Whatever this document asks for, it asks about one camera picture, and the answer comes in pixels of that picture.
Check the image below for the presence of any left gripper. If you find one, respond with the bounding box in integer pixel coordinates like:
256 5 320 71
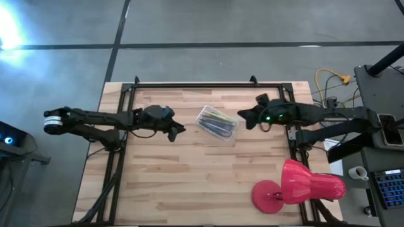
135 105 186 143

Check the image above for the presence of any black device with blue light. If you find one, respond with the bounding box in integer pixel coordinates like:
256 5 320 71
0 121 28 149

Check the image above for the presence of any pink desk lamp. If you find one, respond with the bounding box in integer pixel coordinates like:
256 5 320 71
251 158 347 215

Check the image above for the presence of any black cable bundle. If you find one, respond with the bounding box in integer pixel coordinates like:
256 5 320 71
75 157 124 225

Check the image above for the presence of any black pole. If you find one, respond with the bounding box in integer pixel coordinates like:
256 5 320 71
367 42 404 78

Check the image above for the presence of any clear plastic supply box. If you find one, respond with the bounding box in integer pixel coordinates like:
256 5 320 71
195 104 239 142

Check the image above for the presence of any black smartphone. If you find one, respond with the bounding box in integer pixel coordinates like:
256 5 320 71
376 113 404 147

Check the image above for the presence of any white cup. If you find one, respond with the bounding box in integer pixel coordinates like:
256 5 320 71
348 165 369 182

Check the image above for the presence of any black metal table frame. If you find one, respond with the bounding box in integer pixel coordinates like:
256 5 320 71
71 81 345 226

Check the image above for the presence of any white paper sheet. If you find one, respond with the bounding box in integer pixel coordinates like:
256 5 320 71
323 138 344 177

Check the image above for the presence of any yellow cable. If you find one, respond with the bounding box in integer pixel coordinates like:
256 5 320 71
314 68 352 107

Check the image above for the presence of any backlit keyboard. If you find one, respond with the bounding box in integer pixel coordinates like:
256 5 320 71
373 169 404 211

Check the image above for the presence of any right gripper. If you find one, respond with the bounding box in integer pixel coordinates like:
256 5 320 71
237 93 299 131

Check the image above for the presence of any yellow pen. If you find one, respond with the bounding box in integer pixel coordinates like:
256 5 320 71
205 109 237 123

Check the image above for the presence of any dark grey desk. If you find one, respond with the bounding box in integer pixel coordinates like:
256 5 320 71
353 64 404 227

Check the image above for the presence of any black diagonal bar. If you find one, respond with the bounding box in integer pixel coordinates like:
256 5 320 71
326 141 374 164

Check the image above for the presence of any grey metal stand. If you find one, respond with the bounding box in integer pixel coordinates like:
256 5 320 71
0 143 51 227

